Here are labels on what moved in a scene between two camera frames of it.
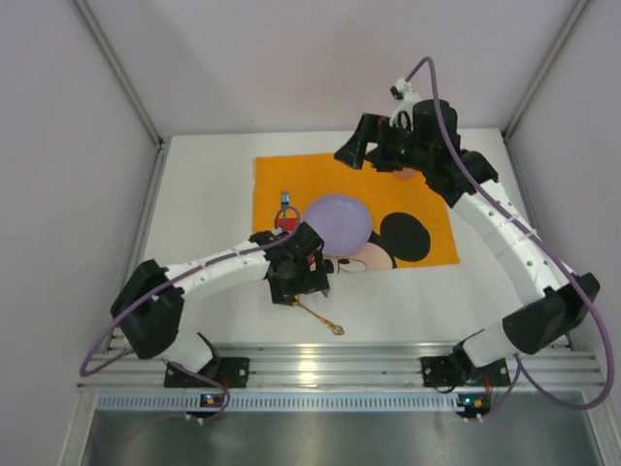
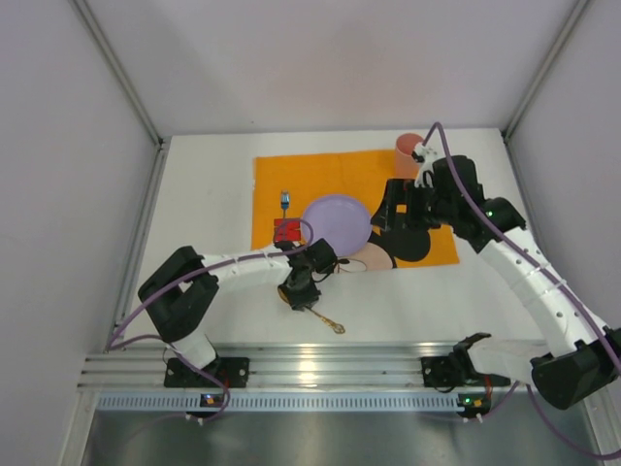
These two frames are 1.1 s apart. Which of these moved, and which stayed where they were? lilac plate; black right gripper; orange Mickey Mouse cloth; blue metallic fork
Moved: black right gripper
Stayed: orange Mickey Mouse cloth; blue metallic fork; lilac plate
